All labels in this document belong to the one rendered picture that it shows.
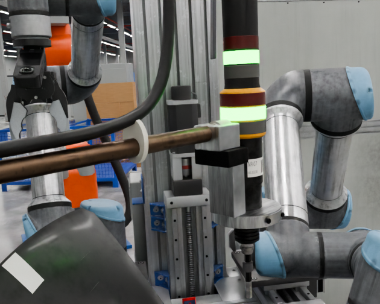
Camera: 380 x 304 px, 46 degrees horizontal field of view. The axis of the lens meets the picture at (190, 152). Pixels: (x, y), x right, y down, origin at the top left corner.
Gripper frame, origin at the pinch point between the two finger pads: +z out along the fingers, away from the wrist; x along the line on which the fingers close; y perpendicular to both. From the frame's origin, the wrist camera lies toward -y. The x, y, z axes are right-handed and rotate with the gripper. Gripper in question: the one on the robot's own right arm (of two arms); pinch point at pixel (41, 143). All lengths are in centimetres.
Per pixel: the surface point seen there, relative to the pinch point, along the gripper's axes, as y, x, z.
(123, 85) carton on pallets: 753, -64, -6
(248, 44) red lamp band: -52, -25, -14
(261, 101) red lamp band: -52, -26, -9
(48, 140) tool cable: -63, -8, -8
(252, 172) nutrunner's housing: -52, -25, -2
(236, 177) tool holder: -54, -23, -2
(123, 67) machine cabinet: 1012, -81, -45
